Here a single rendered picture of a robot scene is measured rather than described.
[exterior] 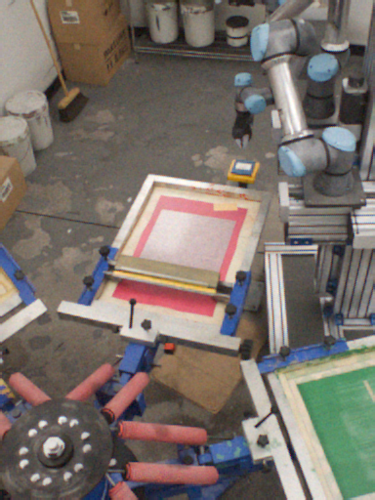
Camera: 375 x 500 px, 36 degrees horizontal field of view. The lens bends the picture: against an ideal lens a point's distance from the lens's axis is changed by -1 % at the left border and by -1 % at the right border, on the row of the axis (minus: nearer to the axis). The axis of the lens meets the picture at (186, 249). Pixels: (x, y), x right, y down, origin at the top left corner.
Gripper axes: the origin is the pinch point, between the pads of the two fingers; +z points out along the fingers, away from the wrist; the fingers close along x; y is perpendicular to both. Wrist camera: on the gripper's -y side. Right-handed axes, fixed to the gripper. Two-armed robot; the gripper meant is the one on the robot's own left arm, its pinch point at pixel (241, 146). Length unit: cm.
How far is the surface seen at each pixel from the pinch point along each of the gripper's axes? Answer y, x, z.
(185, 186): -20.9, 21.6, 9.8
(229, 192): -20.8, 0.6, 9.9
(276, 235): 51, -11, 109
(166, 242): -54, 20, 13
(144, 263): -75, 21, 2
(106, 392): -130, 14, 3
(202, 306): -82, -4, 12
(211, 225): -39.6, 4.1, 12.6
